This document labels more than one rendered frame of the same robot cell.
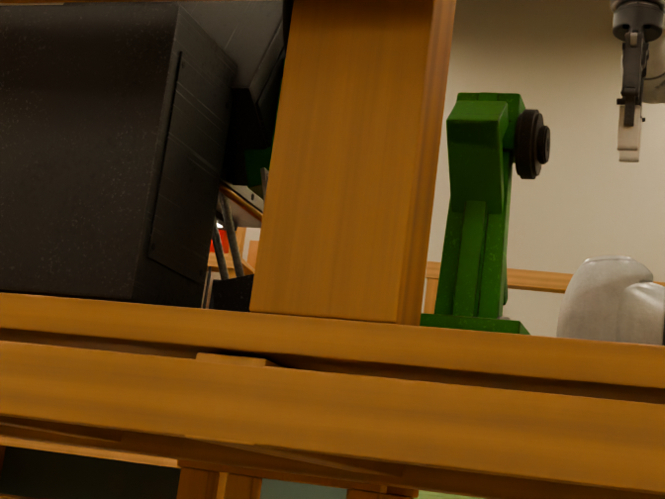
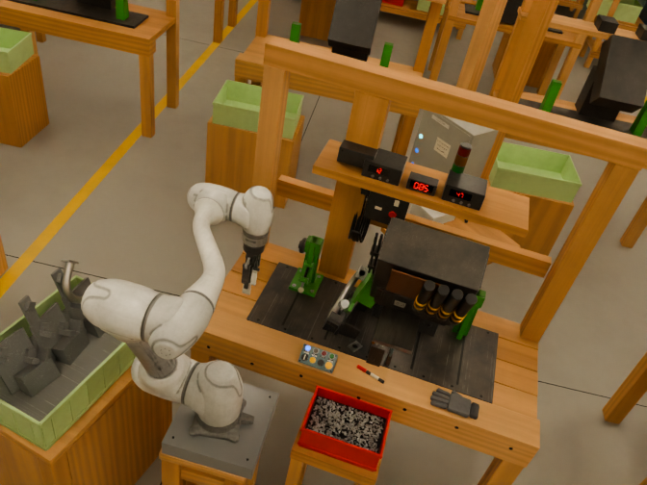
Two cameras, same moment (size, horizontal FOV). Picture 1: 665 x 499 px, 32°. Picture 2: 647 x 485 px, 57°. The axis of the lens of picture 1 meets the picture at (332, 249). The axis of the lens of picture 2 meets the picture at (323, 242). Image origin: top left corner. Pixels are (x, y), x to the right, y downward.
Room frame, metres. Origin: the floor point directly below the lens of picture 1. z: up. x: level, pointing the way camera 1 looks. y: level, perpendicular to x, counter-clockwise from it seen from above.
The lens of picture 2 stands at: (3.24, -0.44, 2.84)
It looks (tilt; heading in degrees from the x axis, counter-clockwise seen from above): 39 degrees down; 171
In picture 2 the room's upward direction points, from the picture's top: 12 degrees clockwise
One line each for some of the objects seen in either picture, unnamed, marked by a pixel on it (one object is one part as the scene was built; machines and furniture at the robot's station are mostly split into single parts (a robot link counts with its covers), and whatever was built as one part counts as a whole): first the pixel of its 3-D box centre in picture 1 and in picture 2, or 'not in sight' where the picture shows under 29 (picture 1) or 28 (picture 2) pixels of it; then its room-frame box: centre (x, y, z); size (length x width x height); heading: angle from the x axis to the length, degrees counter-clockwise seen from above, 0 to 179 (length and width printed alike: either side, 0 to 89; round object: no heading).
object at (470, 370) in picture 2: not in sight; (375, 327); (1.42, 0.17, 0.89); 1.10 x 0.42 x 0.02; 71
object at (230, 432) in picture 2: not in sight; (223, 414); (1.97, -0.47, 0.95); 0.22 x 0.18 x 0.06; 84
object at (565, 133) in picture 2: not in sight; (449, 100); (1.14, 0.26, 1.89); 1.50 x 0.09 x 0.09; 71
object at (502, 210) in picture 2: not in sight; (422, 185); (1.18, 0.25, 1.52); 0.90 x 0.25 x 0.04; 71
